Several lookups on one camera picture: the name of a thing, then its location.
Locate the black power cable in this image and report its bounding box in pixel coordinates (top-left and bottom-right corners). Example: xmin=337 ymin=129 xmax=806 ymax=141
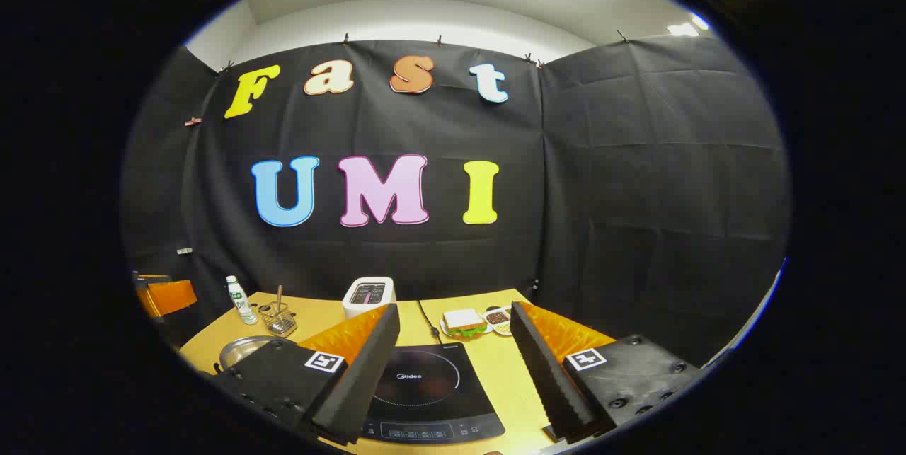
xmin=418 ymin=299 xmax=441 ymax=341

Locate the metal wire basket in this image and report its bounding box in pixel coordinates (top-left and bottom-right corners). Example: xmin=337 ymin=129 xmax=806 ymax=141
xmin=258 ymin=303 xmax=298 ymax=338

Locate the steel pot with black handle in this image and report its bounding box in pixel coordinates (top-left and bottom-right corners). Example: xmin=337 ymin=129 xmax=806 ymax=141
xmin=216 ymin=335 xmax=294 ymax=374

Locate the white drink bottle green label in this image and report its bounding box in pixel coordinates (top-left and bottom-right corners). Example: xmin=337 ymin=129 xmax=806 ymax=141
xmin=226 ymin=275 xmax=259 ymax=326

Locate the sandwich with lettuce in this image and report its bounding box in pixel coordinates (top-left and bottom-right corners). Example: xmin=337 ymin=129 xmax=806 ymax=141
xmin=444 ymin=309 xmax=489 ymax=338

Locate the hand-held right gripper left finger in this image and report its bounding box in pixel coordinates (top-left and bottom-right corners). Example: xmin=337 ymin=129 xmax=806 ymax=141
xmin=210 ymin=303 xmax=401 ymax=446

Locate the white divided dish of beans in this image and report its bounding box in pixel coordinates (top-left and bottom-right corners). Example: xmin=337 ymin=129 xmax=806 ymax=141
xmin=485 ymin=306 xmax=514 ymax=337

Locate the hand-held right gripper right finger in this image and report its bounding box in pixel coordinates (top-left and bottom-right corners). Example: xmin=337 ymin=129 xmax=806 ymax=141
xmin=510 ymin=301 xmax=703 ymax=444

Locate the black backdrop cloth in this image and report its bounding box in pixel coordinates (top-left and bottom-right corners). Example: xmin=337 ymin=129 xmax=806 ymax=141
xmin=120 ymin=36 xmax=791 ymax=371

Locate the black induction cooktop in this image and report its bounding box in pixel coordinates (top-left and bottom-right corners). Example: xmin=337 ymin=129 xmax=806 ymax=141
xmin=357 ymin=342 xmax=507 ymax=445

